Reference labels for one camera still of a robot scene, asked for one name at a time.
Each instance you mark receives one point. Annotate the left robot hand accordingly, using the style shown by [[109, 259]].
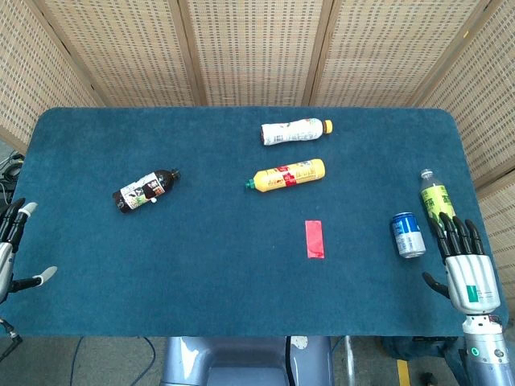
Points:
[[10, 237]]

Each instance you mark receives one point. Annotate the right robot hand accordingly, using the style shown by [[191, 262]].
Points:
[[470, 277]]

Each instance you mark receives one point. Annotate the red rectangular marker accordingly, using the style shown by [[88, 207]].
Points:
[[315, 239]]

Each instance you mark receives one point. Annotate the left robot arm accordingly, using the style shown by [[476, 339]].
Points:
[[9, 333]]

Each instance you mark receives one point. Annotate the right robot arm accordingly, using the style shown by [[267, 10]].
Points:
[[484, 350]]

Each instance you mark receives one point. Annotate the blue drink can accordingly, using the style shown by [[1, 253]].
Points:
[[408, 235]]

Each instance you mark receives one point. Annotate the green label bottle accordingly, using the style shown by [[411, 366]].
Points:
[[436, 199]]

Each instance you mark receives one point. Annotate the dark tea bottle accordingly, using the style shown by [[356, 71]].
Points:
[[145, 191]]

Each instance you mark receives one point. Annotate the yellow juice bottle green cap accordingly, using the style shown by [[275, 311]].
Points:
[[287, 175]]

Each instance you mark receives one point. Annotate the white label bottle orange cap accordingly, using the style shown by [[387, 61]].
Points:
[[295, 130]]

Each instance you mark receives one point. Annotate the blue table cloth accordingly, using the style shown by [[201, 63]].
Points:
[[241, 225]]

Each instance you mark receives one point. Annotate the grey robot torso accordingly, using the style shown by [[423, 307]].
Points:
[[245, 362]]

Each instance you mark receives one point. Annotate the woven folding screen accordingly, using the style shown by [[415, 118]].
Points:
[[257, 52]]

